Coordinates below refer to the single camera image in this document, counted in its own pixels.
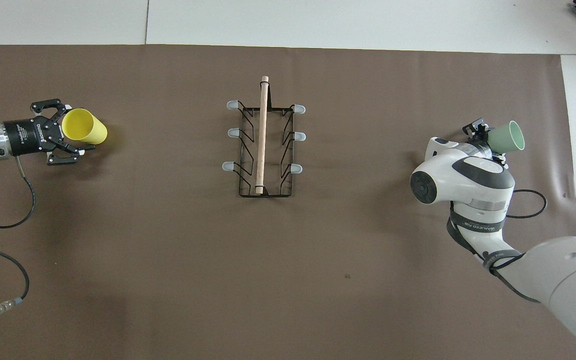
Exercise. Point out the brown paper table mat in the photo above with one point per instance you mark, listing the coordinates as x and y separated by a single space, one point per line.
168 250

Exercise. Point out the pale green plastic cup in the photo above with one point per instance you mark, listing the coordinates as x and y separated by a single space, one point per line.
505 137

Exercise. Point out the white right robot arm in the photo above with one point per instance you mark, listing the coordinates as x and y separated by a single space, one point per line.
468 180

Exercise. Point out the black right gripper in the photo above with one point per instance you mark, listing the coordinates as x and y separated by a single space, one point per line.
483 142

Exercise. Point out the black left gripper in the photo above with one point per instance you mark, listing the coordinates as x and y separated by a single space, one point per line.
28 136

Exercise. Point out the yellow plastic cup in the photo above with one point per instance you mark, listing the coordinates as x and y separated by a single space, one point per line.
85 127

